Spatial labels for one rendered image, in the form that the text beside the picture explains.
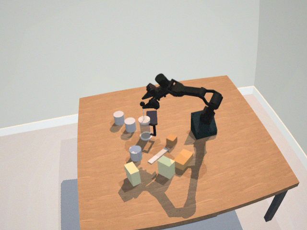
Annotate glass french press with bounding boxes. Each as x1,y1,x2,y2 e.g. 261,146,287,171
138,102,156,141

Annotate orange rectangular block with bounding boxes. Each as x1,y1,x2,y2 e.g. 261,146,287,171
174,149,193,170

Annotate white flat bar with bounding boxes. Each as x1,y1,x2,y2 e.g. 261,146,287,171
148,148,168,164

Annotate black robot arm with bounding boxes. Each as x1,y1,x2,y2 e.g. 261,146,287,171
146,74,223,125

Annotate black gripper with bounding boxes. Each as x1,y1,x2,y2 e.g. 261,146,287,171
142,86,167,110

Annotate grey cylinder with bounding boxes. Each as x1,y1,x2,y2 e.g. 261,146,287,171
129,145,142,161
125,117,136,133
113,111,125,126

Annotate small orange cube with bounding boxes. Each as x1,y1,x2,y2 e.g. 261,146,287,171
166,134,177,147

